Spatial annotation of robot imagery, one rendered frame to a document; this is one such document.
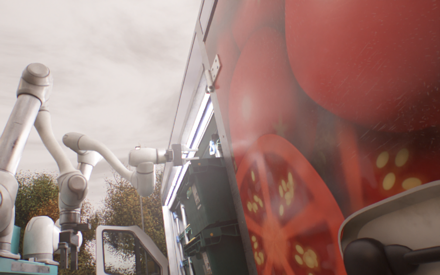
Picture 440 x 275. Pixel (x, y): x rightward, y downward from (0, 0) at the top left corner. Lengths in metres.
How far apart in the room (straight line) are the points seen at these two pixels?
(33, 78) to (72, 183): 0.51
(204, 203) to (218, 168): 0.15
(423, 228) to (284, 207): 0.33
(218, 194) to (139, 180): 0.61
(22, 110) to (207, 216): 0.90
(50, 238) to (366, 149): 1.63
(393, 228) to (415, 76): 0.24
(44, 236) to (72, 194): 0.61
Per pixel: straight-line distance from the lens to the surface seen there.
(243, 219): 0.97
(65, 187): 1.20
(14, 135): 1.29
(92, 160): 1.95
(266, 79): 0.75
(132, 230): 4.41
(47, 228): 1.78
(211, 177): 1.09
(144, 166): 1.51
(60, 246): 1.27
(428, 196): 0.46
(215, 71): 1.13
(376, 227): 0.54
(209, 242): 1.03
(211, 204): 1.06
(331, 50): 0.56
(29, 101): 1.37
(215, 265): 1.03
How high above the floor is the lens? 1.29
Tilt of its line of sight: 27 degrees up
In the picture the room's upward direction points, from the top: 11 degrees counter-clockwise
